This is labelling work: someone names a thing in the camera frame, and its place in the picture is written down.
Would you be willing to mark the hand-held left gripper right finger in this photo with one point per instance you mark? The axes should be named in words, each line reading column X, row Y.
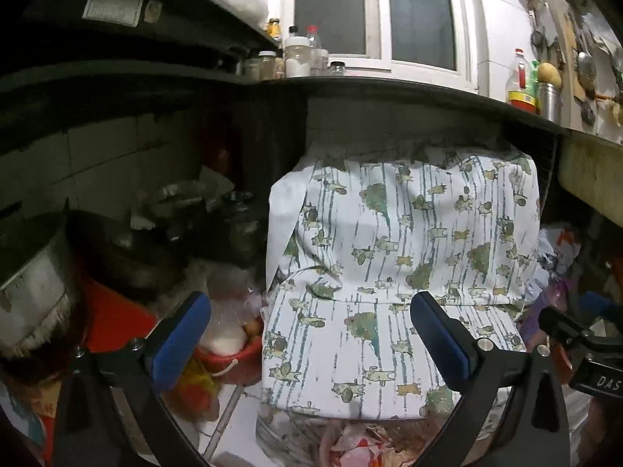
column 440, row 338

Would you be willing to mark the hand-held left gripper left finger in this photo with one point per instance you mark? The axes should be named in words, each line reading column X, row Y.
column 180, row 345

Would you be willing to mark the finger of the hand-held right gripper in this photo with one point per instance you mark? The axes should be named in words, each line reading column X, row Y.
column 562, row 326
column 601, row 304

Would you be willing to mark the flame print snack wrapper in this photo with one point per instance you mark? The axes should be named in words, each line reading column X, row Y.
column 362, row 445

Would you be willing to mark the purple plastic bag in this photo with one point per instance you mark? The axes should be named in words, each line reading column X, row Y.
column 547, row 301

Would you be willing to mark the yellow plastic bag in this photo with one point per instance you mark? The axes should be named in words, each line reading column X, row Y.
column 192, row 389

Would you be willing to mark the red plastic basin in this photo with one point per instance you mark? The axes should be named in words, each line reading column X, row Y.
column 238, row 365

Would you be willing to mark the clear plastic bag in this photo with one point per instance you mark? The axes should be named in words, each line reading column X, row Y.
column 233, row 311

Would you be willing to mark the blue-grey plastic bag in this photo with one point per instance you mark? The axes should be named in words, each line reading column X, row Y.
column 555, row 258

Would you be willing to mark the red plastic box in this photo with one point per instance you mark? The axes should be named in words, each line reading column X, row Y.
column 117, row 316

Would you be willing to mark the metal rod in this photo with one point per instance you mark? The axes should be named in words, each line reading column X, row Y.
column 226, row 416

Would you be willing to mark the animal print white cloth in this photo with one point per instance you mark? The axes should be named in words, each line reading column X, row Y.
column 399, row 253

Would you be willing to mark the black wok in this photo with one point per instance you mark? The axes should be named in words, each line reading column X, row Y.
column 121, row 253

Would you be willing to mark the beige concrete slab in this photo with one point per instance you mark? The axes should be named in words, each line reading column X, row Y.
column 591, row 175

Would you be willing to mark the large steel pot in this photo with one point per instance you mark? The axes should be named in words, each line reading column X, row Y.
column 29, row 292

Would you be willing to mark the steel cup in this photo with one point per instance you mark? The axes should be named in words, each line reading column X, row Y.
column 550, row 103

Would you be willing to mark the hanging steel ladle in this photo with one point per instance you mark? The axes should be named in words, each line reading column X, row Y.
column 586, row 72

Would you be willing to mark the green bottle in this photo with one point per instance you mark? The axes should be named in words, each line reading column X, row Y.
column 534, row 80

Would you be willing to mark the red cap oil bottle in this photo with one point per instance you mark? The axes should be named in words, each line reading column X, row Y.
column 520, row 85

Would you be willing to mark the potato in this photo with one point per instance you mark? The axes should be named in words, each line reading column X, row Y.
column 549, row 73

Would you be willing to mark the black countertop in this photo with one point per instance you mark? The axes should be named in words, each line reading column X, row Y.
column 413, row 95

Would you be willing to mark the small hanging strainer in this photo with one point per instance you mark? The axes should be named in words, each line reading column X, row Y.
column 538, row 40

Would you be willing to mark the wooden cutting board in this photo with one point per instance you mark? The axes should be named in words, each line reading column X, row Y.
column 559, row 24

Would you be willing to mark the dark spice jar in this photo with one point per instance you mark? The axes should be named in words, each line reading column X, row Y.
column 251, row 68

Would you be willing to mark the small black lid jar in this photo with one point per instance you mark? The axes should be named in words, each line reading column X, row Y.
column 337, row 69

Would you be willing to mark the white lid glass jar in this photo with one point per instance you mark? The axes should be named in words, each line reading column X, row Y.
column 267, row 67

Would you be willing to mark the white powder plastic jar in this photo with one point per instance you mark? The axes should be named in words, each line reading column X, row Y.
column 297, row 61

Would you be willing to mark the red cap clear bottle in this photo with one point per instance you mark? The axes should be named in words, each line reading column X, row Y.
column 314, row 51

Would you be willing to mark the black upper shelf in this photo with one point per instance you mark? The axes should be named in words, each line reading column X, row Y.
column 194, row 27

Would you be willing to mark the black cap bottle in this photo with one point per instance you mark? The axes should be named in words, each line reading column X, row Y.
column 292, row 31

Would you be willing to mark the white paper label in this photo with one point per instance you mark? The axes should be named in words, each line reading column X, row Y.
column 114, row 7

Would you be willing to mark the white frame window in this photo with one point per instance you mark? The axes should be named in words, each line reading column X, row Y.
column 418, row 9

